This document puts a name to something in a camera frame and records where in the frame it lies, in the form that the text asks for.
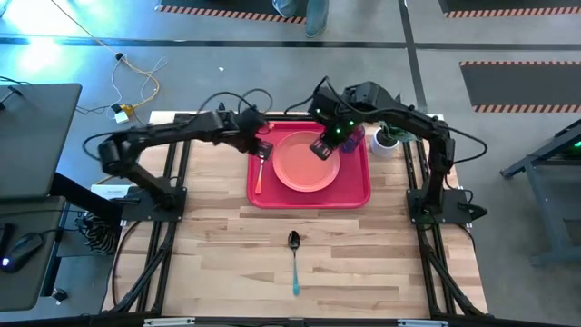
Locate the grey metal table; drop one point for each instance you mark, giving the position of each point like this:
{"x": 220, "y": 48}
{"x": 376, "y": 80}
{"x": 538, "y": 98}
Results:
{"x": 554, "y": 181}

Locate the person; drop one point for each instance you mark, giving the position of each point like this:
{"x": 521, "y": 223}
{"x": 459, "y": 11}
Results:
{"x": 313, "y": 16}

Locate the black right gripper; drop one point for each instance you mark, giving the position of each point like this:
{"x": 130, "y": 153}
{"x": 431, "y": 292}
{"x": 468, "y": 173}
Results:
{"x": 331, "y": 115}

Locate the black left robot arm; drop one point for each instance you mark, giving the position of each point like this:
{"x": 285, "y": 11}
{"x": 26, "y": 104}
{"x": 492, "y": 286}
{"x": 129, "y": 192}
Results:
{"x": 159, "y": 136}

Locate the white paper label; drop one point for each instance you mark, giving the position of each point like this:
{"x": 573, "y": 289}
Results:
{"x": 110, "y": 191}

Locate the green leafy plant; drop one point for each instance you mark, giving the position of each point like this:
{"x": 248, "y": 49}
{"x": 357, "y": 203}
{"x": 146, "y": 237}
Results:
{"x": 395, "y": 132}

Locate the black computer mouse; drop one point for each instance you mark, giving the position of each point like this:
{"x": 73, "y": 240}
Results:
{"x": 20, "y": 252}

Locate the dark grey side desk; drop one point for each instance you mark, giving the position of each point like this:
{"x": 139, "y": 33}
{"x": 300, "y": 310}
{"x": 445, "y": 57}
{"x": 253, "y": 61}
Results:
{"x": 27, "y": 286}

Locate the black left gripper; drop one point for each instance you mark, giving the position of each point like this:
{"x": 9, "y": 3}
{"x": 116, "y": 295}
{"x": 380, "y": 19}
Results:
{"x": 252, "y": 129}

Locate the white power adapter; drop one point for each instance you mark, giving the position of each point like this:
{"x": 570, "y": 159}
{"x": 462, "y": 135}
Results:
{"x": 121, "y": 117}

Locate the orange round plate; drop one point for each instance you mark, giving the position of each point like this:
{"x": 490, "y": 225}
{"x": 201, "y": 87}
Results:
{"x": 302, "y": 165}

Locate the silver frame bracket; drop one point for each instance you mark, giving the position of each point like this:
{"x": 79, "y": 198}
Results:
{"x": 169, "y": 322}
{"x": 423, "y": 323}

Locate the white plant pot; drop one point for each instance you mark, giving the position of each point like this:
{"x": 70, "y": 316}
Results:
{"x": 383, "y": 147}

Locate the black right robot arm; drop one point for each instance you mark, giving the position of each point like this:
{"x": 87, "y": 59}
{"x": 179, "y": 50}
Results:
{"x": 431, "y": 131}

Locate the black mat hazard stripes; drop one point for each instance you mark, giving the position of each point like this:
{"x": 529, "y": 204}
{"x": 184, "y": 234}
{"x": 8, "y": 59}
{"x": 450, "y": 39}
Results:
{"x": 522, "y": 86}
{"x": 227, "y": 6}
{"x": 508, "y": 5}

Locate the red plastic tray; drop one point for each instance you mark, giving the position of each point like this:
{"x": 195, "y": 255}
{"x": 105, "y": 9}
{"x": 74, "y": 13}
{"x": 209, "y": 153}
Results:
{"x": 308, "y": 197}

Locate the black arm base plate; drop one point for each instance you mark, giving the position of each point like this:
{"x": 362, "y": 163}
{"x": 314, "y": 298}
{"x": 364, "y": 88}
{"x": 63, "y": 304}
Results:
{"x": 449, "y": 206}
{"x": 152, "y": 210}

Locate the blue plastic cup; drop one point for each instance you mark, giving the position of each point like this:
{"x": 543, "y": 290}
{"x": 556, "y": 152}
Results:
{"x": 354, "y": 140}

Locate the black aluminium table frame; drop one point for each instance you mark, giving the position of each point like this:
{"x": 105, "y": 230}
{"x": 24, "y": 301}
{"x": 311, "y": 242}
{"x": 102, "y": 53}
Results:
{"x": 156, "y": 268}

